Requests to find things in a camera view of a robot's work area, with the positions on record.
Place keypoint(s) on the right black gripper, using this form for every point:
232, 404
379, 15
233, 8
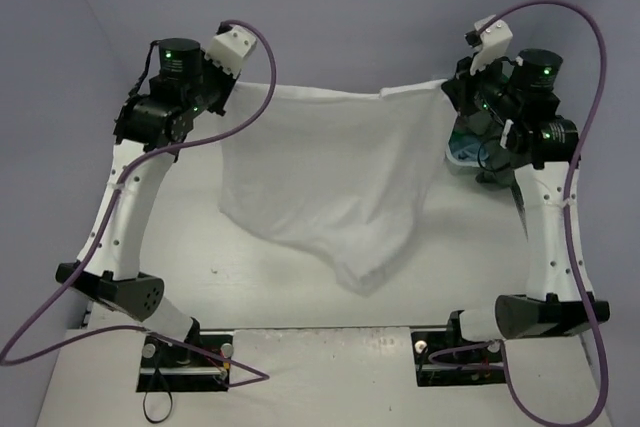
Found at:
458, 92

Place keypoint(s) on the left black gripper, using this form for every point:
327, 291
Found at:
221, 94

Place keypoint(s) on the white t shirt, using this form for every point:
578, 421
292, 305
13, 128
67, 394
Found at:
343, 176

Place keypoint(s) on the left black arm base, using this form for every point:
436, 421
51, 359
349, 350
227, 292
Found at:
168, 368

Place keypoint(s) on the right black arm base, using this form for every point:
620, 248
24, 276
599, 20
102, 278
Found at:
443, 359

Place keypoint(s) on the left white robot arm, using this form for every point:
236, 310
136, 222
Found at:
107, 269

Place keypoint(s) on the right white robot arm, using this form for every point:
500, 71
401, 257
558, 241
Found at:
530, 148

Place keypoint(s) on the grey green t shirt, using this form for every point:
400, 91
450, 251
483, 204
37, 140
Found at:
495, 172

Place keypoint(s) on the blue t shirt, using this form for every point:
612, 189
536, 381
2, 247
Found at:
463, 138

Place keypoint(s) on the white laundry basket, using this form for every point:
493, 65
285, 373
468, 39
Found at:
463, 155

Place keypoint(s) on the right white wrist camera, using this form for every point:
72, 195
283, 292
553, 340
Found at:
490, 40

